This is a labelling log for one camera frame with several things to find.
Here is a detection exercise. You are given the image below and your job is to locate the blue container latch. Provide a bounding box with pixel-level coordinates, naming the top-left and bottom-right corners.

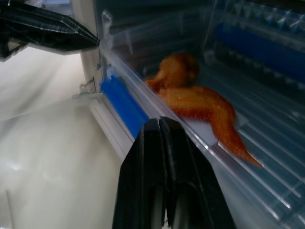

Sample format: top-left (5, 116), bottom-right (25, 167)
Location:
top-left (213, 22), bottom-right (305, 66)
top-left (100, 75), bottom-right (151, 134)

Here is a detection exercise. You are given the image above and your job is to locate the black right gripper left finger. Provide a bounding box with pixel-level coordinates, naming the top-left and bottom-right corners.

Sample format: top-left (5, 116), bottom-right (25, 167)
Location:
top-left (112, 116), bottom-right (168, 229)

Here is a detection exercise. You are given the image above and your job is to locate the clear plastic food container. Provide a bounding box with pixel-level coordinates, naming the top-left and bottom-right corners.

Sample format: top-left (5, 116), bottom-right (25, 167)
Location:
top-left (99, 0), bottom-right (305, 229)

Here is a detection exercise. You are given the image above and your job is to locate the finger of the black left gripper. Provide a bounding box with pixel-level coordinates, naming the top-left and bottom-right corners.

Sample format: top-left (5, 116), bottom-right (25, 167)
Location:
top-left (0, 0), bottom-right (100, 58)

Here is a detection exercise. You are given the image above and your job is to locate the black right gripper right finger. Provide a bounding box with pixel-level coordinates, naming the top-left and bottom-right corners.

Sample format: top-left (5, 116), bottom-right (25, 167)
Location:
top-left (161, 116), bottom-right (237, 229)

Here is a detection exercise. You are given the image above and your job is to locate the orange fried chicken wing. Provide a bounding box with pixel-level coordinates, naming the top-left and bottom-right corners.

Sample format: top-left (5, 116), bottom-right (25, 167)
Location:
top-left (144, 52), bottom-right (263, 168)

